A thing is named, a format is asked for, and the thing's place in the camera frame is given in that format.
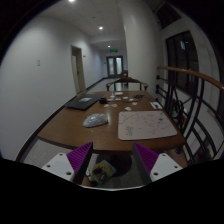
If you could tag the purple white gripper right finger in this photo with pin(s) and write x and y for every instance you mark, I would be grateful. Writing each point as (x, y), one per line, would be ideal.
(152, 166)

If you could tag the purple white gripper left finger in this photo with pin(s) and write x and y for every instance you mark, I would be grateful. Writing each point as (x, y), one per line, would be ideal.
(71, 166)

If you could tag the green circuit board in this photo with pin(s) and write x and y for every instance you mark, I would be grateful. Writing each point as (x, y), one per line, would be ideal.
(102, 171)

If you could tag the white card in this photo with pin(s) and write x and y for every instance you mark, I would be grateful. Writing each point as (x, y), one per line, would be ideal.
(156, 105)

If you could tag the black laptop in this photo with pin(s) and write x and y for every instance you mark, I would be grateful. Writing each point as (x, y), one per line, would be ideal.
(84, 102)

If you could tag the small black box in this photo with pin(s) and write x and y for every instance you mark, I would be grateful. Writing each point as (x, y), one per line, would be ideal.
(103, 100)

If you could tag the wooden chair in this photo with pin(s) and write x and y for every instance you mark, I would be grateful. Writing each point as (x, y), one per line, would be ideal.
(127, 80)

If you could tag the wooden stair handrail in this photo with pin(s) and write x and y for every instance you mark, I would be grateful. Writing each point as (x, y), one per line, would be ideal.
(206, 78)

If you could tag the double glass door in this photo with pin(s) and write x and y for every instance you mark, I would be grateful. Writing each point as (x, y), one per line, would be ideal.
(114, 65)

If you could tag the side door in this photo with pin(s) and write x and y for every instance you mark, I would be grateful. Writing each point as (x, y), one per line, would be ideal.
(77, 68)

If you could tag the dark window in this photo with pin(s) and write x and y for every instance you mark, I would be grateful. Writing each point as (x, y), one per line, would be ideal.
(182, 54)

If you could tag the green exit sign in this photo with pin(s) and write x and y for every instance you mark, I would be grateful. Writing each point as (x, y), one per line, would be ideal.
(113, 50)

